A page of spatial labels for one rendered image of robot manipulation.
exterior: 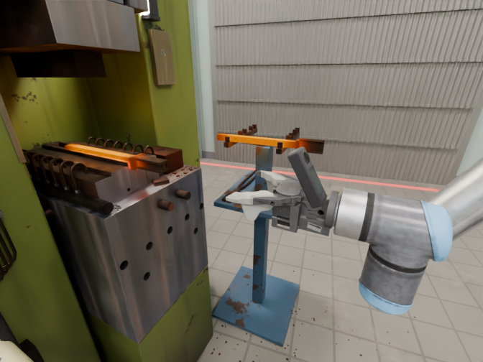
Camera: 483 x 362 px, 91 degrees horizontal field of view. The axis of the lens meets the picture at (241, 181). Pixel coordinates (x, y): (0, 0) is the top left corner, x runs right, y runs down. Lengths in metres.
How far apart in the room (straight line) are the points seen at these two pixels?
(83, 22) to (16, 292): 0.65
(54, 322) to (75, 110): 0.75
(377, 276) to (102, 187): 0.63
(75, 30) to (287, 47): 2.87
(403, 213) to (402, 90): 2.97
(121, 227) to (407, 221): 0.60
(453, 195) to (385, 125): 2.85
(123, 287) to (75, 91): 0.78
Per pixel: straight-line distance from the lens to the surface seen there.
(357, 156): 3.45
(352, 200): 0.45
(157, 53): 0.96
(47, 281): 0.87
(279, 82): 3.33
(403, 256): 0.48
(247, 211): 0.47
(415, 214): 0.46
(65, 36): 0.64
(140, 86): 0.98
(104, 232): 0.66
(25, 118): 1.11
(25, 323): 0.91
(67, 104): 1.17
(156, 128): 0.97
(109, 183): 0.69
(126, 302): 0.79
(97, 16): 0.69
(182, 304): 1.04
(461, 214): 0.58
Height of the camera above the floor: 1.21
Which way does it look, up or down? 24 degrees down
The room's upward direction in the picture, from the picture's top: straight up
